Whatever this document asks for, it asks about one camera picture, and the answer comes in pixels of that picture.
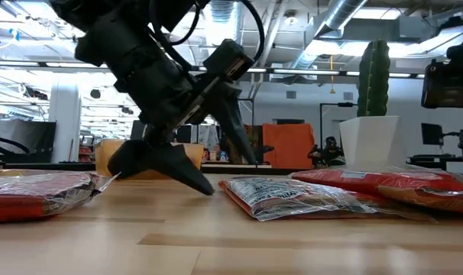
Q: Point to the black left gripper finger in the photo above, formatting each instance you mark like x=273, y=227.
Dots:
x=235, y=122
x=159, y=158

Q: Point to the red popcorn bag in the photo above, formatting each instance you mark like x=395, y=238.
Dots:
x=292, y=196
x=33, y=195
x=407, y=183

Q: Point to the black monitor on arm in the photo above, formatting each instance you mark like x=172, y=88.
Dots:
x=432, y=133

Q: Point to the black computer monitor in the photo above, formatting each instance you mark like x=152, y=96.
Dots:
x=138, y=131

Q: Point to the orange panel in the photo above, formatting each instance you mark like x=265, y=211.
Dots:
x=289, y=147

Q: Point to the black desk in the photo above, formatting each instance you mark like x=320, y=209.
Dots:
x=434, y=159

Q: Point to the green cactus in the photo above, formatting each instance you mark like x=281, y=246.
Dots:
x=373, y=80

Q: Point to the long ceiling light strip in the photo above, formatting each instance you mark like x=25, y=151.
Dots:
x=311, y=72

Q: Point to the white column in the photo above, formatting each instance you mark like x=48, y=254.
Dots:
x=65, y=114

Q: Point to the white faceted plant pot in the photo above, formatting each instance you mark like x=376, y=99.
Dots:
x=373, y=143

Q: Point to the person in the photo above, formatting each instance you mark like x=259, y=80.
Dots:
x=331, y=149

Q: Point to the black fabric screen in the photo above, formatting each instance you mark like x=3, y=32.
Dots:
x=25, y=139

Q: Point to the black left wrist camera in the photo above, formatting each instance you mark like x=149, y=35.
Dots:
x=227, y=59

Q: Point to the silver ventilation duct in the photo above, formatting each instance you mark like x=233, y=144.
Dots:
x=340, y=15

